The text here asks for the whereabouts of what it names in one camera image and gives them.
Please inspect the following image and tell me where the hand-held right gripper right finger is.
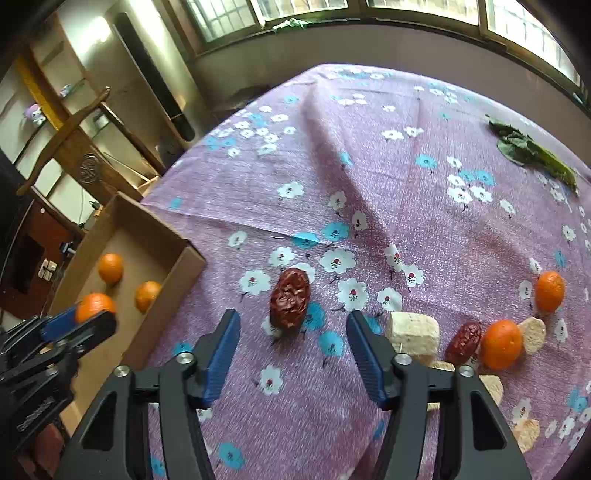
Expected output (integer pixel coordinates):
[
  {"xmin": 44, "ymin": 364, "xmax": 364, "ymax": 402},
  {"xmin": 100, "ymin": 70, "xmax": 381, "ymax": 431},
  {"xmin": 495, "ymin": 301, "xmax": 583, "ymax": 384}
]
[{"xmin": 346, "ymin": 310, "xmax": 539, "ymax": 480}]

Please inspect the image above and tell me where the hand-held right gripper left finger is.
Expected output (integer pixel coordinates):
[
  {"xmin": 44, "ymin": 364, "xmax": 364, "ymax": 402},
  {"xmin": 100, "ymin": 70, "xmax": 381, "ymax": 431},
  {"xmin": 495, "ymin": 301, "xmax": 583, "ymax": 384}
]
[{"xmin": 54, "ymin": 308, "xmax": 242, "ymax": 480}]

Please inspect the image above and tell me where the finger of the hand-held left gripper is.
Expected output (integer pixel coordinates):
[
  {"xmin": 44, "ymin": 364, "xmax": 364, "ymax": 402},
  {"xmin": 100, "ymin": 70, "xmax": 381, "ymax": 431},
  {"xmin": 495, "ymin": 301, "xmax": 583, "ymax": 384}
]
[
  {"xmin": 0, "ymin": 311, "xmax": 117, "ymax": 394},
  {"xmin": 0, "ymin": 308, "xmax": 80, "ymax": 370}
]

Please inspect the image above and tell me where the orange mandarin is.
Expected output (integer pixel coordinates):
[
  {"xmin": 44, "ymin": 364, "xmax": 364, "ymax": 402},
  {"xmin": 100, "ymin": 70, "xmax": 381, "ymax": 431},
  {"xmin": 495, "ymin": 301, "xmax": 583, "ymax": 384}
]
[
  {"xmin": 534, "ymin": 271, "xmax": 566, "ymax": 313},
  {"xmin": 135, "ymin": 281, "xmax": 162, "ymax": 315},
  {"xmin": 98, "ymin": 253, "xmax": 124, "ymax": 284},
  {"xmin": 75, "ymin": 293, "xmax": 117, "ymax": 324},
  {"xmin": 479, "ymin": 320, "xmax": 524, "ymax": 371}
]

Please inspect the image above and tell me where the large wrinkled red date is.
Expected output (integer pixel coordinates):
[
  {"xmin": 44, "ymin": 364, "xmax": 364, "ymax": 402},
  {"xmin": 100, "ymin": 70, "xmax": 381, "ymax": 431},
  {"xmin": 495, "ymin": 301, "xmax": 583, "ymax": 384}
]
[{"xmin": 270, "ymin": 268, "xmax": 310, "ymax": 329}]

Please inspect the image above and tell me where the small red date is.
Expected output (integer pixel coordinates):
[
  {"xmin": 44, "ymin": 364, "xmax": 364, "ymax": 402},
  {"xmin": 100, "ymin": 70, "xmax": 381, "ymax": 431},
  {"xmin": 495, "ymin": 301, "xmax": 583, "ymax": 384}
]
[{"xmin": 444, "ymin": 322, "xmax": 483, "ymax": 366}]

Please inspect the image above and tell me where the brown cardboard box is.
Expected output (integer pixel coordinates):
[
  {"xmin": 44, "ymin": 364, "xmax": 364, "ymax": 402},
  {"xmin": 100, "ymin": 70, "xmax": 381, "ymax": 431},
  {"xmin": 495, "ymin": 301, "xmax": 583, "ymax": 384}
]
[{"xmin": 46, "ymin": 191, "xmax": 207, "ymax": 437}]

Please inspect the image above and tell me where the large beige biscuit block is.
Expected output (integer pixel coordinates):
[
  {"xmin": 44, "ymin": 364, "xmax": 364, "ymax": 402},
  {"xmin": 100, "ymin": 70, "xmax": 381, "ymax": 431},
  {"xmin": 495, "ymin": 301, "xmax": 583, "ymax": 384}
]
[{"xmin": 387, "ymin": 311, "xmax": 440, "ymax": 366}]

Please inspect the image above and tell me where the carved wooden chair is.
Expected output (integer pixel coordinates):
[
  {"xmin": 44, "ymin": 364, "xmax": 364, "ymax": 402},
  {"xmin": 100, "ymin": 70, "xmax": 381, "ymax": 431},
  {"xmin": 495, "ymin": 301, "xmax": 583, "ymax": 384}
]
[{"xmin": 16, "ymin": 87, "xmax": 167, "ymax": 208}]

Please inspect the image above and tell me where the beige biscuit piece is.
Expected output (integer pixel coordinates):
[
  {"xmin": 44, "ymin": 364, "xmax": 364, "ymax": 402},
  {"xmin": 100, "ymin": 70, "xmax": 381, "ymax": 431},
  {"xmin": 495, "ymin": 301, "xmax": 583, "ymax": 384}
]
[{"xmin": 517, "ymin": 316, "xmax": 548, "ymax": 356}]

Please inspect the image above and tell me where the purple floral tablecloth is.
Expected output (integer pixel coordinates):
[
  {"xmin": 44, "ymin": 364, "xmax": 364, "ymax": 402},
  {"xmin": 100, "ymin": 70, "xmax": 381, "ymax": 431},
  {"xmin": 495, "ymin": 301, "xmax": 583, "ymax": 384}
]
[{"xmin": 139, "ymin": 62, "xmax": 591, "ymax": 480}]

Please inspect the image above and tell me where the green leafy vegetable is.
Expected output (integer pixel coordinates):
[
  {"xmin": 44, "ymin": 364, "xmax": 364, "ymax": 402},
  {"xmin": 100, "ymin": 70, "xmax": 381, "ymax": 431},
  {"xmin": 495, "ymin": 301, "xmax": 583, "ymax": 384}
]
[{"xmin": 485, "ymin": 114, "xmax": 580, "ymax": 197}]

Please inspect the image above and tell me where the white tower air conditioner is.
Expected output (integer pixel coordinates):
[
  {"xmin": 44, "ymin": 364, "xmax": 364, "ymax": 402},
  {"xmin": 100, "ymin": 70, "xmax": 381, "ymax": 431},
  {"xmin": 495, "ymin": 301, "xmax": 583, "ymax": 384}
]
[{"xmin": 69, "ymin": 0, "xmax": 206, "ymax": 151}]

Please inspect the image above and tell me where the green cloth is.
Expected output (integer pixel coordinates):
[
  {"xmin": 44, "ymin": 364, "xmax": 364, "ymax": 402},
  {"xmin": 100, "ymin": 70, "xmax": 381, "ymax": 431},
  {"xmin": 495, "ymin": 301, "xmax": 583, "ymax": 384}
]
[{"xmin": 272, "ymin": 18, "xmax": 309, "ymax": 34}]

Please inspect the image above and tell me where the barred window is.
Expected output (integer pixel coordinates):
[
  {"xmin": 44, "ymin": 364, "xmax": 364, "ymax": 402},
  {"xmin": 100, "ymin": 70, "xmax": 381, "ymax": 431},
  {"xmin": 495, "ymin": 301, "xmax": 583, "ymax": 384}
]
[{"xmin": 185, "ymin": 0, "xmax": 585, "ymax": 88}]

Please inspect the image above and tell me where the wooden wall shelf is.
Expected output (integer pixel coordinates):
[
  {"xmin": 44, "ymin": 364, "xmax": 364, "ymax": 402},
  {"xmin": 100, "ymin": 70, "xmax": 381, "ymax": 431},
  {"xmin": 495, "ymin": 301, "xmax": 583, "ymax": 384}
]
[{"xmin": 0, "ymin": 14, "xmax": 93, "ymax": 208}]

